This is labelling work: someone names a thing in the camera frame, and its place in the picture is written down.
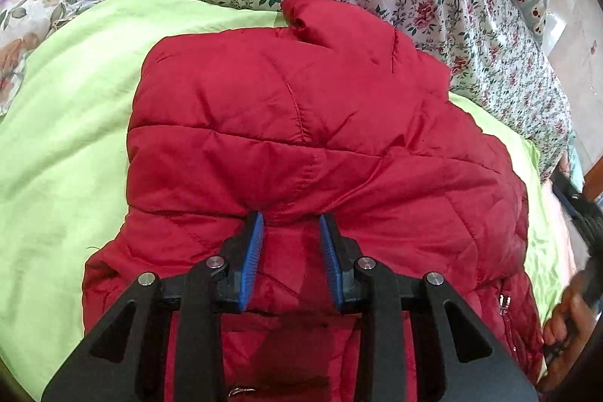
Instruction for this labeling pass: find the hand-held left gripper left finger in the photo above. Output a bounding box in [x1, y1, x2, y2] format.
[41, 212, 265, 402]

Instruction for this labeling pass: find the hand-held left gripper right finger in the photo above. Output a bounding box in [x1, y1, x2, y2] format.
[319, 214, 538, 402]

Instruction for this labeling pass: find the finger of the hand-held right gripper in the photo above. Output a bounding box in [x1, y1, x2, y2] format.
[552, 170, 603, 252]

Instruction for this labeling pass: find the red quilted puffer jacket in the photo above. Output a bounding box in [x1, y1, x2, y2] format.
[81, 0, 547, 402]

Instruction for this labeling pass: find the person's right hand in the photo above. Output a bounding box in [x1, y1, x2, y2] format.
[542, 289, 598, 384]

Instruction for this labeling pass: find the pale pink cloth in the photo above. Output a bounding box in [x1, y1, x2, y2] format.
[541, 183, 579, 292]

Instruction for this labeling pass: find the teal cloth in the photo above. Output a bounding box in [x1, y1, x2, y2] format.
[566, 145, 586, 192]

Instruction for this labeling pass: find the light green bed sheet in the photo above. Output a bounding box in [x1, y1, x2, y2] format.
[0, 0, 573, 384]

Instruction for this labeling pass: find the pastel floral ruffled pillow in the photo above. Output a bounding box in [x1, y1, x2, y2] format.
[0, 0, 102, 115]

